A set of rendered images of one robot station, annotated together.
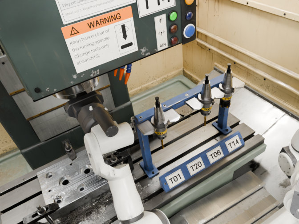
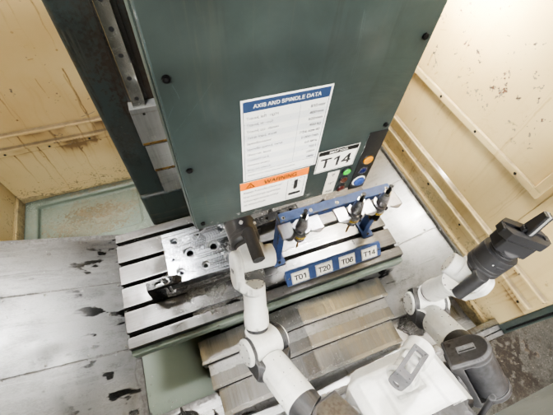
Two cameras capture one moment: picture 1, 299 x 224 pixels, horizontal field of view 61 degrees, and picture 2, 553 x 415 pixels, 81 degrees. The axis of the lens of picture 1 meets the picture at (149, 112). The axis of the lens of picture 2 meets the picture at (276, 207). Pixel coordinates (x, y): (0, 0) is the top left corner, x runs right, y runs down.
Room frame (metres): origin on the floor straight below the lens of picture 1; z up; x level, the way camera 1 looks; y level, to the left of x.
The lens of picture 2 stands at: (0.10, 0.07, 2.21)
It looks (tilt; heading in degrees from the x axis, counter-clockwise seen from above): 57 degrees down; 359
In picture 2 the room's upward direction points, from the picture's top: 6 degrees clockwise
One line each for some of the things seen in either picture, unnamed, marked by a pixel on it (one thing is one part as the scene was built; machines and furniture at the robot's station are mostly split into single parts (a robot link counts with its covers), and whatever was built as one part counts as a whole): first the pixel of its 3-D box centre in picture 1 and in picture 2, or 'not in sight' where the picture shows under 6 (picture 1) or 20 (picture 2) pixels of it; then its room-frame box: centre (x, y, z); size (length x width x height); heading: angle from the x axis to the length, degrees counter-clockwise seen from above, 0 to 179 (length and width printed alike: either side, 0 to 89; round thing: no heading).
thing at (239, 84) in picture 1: (236, 83); (392, 200); (0.84, -0.38, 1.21); 0.07 x 0.05 x 0.01; 25
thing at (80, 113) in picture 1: (89, 111); (237, 217); (0.59, 0.18, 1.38); 0.13 x 0.12 x 0.10; 115
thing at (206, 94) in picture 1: (206, 89); (359, 204); (0.77, -0.23, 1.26); 0.04 x 0.04 x 0.07
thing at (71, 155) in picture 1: (70, 152); not in sight; (0.81, 0.40, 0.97); 0.13 x 0.03 x 0.15; 25
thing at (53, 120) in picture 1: (64, 87); (203, 143); (1.09, 0.41, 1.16); 0.48 x 0.05 x 0.51; 115
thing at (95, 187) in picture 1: (77, 178); (202, 251); (0.66, 0.35, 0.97); 0.29 x 0.23 x 0.05; 115
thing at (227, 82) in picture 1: (227, 78); (384, 197); (0.82, -0.33, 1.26); 0.04 x 0.04 x 0.07
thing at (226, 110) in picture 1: (224, 106); (373, 212); (0.89, -0.36, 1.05); 0.10 x 0.05 x 0.30; 25
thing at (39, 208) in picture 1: (43, 216); (165, 285); (0.50, 0.46, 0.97); 0.13 x 0.03 x 0.15; 115
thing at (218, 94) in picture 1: (216, 93); (368, 207); (0.79, -0.28, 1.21); 0.07 x 0.05 x 0.01; 25
